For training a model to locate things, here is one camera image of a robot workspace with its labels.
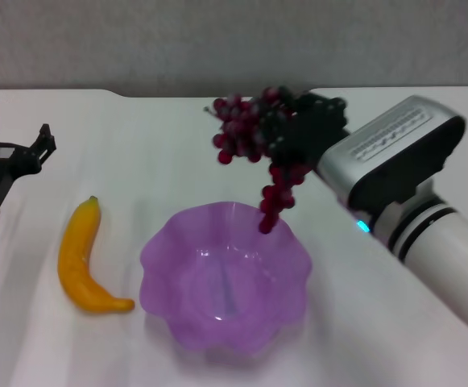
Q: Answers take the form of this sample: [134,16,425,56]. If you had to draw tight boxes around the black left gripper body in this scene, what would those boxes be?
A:
[0,139,44,207]

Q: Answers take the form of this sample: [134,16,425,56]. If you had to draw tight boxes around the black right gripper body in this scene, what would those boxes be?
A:
[284,92,350,171]

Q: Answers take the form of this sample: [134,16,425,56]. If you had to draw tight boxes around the dark red grape bunch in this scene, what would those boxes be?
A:
[204,85,311,235]

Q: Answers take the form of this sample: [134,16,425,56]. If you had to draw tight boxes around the yellow banana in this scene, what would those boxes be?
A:
[57,195,136,314]

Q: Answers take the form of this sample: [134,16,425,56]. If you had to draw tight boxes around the purple scalloped plastic bowl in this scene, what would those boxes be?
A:
[139,200,314,356]

